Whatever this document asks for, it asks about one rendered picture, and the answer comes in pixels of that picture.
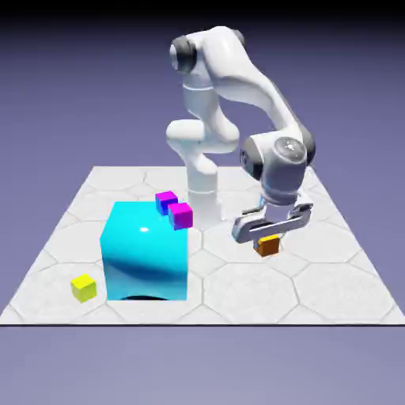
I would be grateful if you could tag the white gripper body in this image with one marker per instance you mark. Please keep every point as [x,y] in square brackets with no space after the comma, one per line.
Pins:
[269,225]

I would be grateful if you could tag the small orange cube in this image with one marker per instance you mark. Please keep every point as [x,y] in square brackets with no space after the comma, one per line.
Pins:
[268,246]

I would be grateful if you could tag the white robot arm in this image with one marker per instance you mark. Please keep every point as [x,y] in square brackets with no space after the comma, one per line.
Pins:
[218,79]

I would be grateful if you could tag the small magenta cube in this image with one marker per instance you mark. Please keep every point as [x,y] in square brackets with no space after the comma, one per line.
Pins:
[181,215]
[165,200]

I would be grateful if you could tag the small yellow cube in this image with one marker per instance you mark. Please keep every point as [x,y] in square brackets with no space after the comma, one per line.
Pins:
[83,287]

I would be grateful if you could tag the large cyan box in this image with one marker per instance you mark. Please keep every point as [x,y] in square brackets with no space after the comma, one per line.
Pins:
[144,250]

